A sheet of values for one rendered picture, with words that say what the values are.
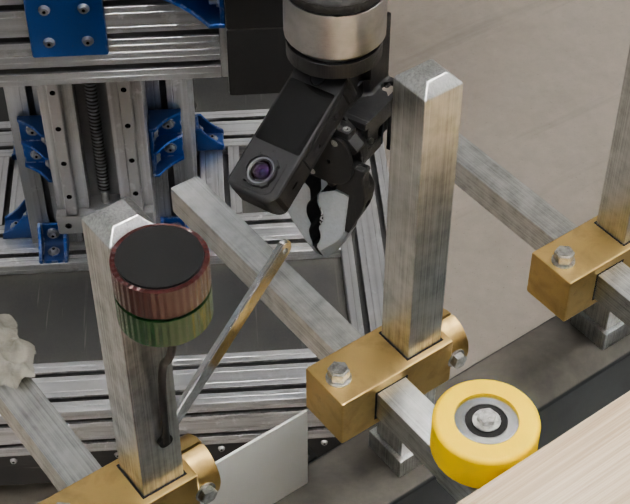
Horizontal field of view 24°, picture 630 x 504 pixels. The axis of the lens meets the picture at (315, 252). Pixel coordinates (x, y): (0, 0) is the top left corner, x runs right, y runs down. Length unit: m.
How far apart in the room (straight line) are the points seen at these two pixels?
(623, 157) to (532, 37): 1.71
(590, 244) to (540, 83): 1.56
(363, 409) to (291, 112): 0.26
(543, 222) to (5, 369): 0.50
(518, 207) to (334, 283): 0.81
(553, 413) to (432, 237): 0.34
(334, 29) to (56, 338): 1.15
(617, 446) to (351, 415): 0.22
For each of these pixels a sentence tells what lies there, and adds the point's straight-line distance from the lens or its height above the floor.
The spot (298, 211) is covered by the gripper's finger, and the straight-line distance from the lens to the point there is 1.17.
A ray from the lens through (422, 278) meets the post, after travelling 1.13.
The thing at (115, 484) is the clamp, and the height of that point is 0.87.
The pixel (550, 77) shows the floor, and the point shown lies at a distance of 2.88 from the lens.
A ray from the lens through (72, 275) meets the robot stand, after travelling 2.18.
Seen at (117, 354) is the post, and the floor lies 1.02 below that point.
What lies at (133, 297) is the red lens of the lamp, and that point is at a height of 1.12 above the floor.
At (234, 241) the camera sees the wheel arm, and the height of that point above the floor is 0.84.
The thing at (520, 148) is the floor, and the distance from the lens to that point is 2.71.
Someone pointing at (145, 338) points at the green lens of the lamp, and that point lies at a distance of 0.89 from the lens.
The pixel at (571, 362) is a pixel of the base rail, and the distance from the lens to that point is 1.41.
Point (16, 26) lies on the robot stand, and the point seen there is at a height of 0.77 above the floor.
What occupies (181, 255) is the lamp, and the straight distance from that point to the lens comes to 0.87.
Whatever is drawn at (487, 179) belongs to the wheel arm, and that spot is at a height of 0.83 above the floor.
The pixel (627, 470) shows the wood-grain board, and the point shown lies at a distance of 1.08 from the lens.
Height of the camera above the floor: 1.75
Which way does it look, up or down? 45 degrees down
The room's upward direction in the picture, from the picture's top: straight up
